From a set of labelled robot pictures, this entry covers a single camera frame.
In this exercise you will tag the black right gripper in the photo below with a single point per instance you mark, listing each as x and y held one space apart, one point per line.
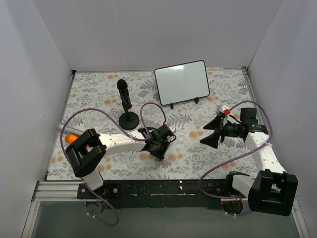
222 131

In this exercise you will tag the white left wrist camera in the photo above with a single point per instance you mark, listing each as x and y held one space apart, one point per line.
172 129

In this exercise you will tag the black round microphone stand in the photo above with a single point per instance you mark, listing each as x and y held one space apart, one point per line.
128 120

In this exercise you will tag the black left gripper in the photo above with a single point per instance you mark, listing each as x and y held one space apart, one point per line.
161 144

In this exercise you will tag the black whiteboard easel stand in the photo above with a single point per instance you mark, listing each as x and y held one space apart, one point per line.
184 102

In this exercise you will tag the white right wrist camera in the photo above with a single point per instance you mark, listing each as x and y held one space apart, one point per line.
222 111

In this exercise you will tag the floral patterned table mat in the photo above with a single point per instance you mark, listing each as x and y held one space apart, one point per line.
94 102

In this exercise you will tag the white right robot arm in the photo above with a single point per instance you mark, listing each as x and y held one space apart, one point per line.
273 190

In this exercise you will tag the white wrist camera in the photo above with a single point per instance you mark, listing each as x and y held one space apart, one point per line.
222 111
172 129

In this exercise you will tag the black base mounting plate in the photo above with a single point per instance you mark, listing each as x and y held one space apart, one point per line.
160 194

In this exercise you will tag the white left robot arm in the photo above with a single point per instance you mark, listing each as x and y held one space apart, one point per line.
86 152

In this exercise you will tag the black framed whiteboard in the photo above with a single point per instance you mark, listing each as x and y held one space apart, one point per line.
182 82

